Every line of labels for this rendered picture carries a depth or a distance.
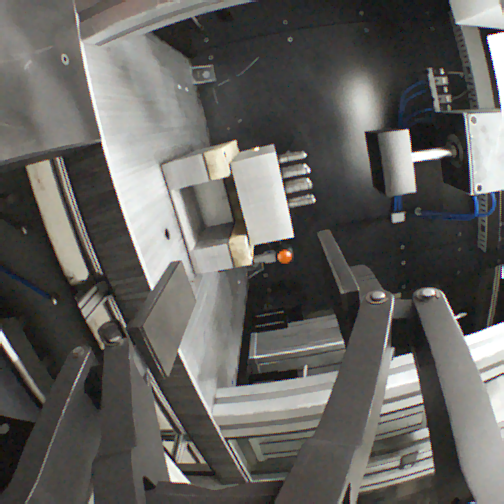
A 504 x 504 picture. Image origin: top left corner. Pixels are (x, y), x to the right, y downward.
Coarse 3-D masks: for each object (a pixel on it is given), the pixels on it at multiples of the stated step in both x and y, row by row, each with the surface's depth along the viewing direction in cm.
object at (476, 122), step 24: (432, 120) 51; (456, 120) 36; (480, 120) 33; (456, 144) 38; (480, 144) 34; (456, 168) 40; (480, 168) 35; (480, 192) 36; (408, 216) 63; (432, 216) 57; (480, 216) 49
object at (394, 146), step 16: (400, 128) 38; (368, 144) 43; (384, 144) 37; (400, 144) 37; (384, 160) 38; (400, 160) 38; (416, 160) 39; (432, 160) 40; (384, 176) 39; (400, 176) 38; (384, 192) 41; (400, 192) 39
